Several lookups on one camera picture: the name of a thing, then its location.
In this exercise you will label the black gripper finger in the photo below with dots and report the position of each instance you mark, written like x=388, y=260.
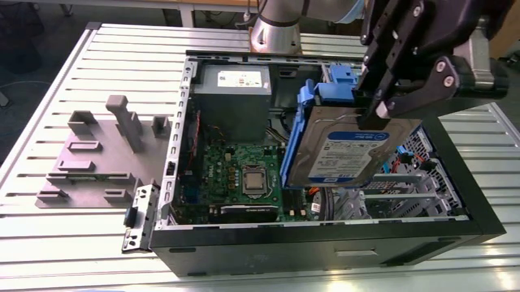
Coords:
x=389, y=45
x=439, y=79

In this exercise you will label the hard disk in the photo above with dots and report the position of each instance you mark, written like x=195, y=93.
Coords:
x=349, y=152

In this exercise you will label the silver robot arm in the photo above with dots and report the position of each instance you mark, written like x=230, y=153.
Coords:
x=276, y=33

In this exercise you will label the silver metal disk bay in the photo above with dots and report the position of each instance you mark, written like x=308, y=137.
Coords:
x=407, y=194

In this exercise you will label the blue plastic drive latch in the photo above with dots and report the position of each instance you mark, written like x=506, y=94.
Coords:
x=341, y=73

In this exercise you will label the grey power supply box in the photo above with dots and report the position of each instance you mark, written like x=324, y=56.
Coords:
x=231, y=112

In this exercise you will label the black RAM slot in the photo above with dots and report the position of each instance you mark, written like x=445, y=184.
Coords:
x=292, y=203
x=297, y=203
x=302, y=203
x=286, y=203

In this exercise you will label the silver CPU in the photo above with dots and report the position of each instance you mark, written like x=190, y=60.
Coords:
x=254, y=180

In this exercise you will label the CPU socket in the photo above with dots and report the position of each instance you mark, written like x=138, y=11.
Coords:
x=254, y=181

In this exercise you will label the green motherboard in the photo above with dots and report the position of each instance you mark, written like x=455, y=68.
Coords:
x=219, y=161

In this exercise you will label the black graphics card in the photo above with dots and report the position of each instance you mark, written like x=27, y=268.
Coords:
x=248, y=212

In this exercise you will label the black open PC case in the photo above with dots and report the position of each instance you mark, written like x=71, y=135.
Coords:
x=284, y=249

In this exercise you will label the grey parts rack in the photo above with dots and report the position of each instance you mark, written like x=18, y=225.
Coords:
x=106, y=146

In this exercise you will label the white desk frame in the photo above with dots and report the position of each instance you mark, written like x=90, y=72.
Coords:
x=186, y=15

